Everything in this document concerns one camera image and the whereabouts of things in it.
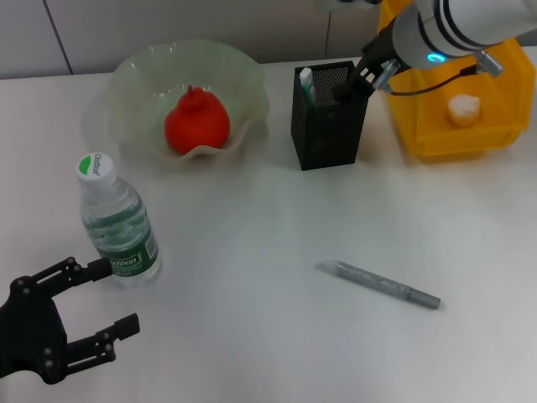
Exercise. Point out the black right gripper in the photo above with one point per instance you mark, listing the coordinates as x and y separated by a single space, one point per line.
375 61

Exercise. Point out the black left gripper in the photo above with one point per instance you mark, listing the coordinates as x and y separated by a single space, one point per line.
29 327

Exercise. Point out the mint green pen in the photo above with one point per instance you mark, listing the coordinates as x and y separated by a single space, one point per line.
307 86

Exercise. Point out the clear water bottle green label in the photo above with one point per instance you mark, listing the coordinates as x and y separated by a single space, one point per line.
121 247

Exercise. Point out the white paper ball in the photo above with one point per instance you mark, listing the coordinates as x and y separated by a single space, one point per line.
463 110

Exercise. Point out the red-orange knobbed orange fruit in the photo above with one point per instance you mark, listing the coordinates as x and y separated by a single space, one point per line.
197 126

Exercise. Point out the black mesh pen holder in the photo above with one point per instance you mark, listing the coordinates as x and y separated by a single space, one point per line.
329 130

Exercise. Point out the grey glitter pen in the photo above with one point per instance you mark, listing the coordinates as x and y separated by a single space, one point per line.
377 283

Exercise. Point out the yellow plastic storage bin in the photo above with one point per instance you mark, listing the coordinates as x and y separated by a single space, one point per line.
461 130

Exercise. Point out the translucent green wavy glass bowl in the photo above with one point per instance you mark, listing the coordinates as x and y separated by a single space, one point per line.
142 84

